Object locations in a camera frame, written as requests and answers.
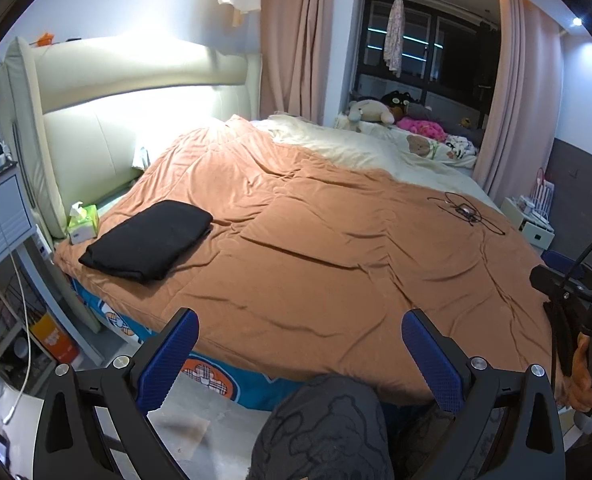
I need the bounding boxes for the orange blanket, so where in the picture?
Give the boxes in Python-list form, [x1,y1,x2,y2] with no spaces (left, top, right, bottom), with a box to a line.
[53,120,559,403]

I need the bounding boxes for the black pants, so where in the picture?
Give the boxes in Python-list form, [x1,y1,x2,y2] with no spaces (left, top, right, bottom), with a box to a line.
[78,200,215,282]

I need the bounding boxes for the pink plush cloth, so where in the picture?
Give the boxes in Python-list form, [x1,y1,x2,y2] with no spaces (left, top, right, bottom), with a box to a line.
[395,116,447,141]

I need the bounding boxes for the person's leg in grey trousers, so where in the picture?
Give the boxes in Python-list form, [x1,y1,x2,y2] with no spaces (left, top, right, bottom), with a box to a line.
[248,374,394,480]

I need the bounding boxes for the grey elephant plush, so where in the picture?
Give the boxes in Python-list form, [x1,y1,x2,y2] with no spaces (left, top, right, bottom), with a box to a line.
[347,99,395,126]

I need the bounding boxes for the pink and white rack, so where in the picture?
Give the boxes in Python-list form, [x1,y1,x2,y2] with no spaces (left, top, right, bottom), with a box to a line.
[526,167,557,221]

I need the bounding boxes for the pink curtain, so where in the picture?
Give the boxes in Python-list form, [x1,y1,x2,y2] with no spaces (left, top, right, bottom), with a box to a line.
[472,0,567,208]
[258,0,361,126]

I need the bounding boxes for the grey bedside cabinet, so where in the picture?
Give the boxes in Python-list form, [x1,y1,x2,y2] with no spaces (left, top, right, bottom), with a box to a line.
[0,157,39,281]

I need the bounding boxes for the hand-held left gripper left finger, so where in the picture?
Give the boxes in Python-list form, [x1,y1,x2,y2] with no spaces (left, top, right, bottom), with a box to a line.
[32,308,200,480]

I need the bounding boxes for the green tissue box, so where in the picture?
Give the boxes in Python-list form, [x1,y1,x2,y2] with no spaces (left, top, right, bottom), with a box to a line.
[66,201,99,246]

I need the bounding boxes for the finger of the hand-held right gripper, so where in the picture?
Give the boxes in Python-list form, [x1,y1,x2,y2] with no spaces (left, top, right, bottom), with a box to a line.
[545,251,592,288]
[529,266,592,308]

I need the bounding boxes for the orange box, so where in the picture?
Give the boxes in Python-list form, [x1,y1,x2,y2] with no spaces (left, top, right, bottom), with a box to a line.
[30,312,81,368]

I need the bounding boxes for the cream padded headboard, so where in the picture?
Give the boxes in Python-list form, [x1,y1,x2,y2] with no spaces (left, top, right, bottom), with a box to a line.
[0,35,263,251]

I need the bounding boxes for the cream bed quilt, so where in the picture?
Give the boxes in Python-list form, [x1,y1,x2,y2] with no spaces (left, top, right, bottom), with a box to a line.
[250,114,497,211]

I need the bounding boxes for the hanging floral garment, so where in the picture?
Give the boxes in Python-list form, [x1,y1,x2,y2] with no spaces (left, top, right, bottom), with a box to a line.
[382,0,405,78]

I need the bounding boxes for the black plush toy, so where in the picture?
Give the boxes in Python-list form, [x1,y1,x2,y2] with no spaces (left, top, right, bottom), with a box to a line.
[380,91,419,117]

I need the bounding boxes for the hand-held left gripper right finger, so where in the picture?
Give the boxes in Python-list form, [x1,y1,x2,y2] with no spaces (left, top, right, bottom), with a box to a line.
[402,308,567,480]

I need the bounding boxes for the white nightstand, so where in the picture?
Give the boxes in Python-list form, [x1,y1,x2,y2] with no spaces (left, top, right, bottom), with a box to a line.
[500,195,557,251]

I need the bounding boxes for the black cable with small device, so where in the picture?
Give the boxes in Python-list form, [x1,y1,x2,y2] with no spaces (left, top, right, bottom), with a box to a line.
[427,191,507,237]

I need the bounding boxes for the person's right hand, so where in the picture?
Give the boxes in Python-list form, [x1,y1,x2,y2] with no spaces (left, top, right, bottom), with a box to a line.
[561,335,592,413]

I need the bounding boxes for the dark window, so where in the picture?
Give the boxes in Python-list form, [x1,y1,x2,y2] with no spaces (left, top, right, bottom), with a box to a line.
[356,0,497,111]

